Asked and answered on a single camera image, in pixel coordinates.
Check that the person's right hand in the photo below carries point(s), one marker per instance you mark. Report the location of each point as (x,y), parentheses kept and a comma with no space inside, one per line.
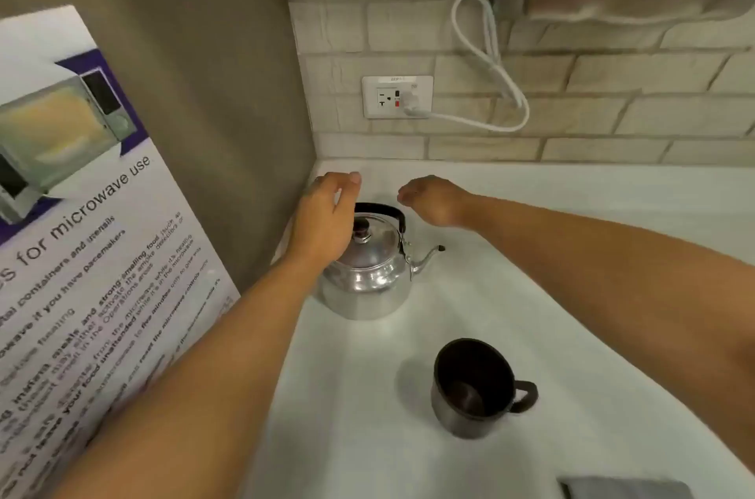
(439,201)

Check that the white countertop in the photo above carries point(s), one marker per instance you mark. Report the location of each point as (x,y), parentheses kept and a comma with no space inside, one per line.
(354,398)

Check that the person's left forearm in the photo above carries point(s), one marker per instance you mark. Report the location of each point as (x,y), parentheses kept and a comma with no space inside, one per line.
(206,386)

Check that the person's left hand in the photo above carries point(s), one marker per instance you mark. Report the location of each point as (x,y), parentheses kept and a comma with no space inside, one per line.
(321,221)

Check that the white purple printed poster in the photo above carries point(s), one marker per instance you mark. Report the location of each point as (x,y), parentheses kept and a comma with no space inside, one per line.
(88,221)

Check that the dark brown mug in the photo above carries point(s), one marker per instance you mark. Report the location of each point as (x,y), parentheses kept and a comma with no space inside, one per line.
(466,386)

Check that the silver metal kettle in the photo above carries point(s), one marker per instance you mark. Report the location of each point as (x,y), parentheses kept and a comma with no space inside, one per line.
(366,286)

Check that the white wall socket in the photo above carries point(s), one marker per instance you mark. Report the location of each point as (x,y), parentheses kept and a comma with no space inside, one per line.
(377,97)

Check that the person's right forearm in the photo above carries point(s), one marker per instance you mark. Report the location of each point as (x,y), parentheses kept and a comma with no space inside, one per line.
(619,268)

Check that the grey cloth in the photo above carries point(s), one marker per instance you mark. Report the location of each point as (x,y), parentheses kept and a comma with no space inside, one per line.
(625,490)

